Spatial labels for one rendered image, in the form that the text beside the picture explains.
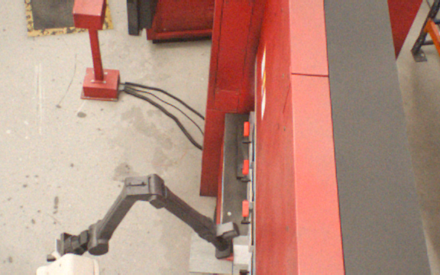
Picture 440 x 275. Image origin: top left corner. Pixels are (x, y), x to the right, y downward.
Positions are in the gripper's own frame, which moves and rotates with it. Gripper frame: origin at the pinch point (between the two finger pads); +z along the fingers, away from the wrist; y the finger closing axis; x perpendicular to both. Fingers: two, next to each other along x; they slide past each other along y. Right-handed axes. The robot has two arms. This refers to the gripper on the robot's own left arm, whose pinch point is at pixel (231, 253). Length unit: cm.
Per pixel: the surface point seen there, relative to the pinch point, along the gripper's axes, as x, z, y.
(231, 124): 7, 13, 78
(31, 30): 170, 29, 213
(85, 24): 91, -11, 156
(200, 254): 12.0, -4.5, -0.5
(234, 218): 4.1, 13.9, 24.4
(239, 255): -2.8, 2.8, 0.0
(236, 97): -1, 2, 86
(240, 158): 1, 12, 56
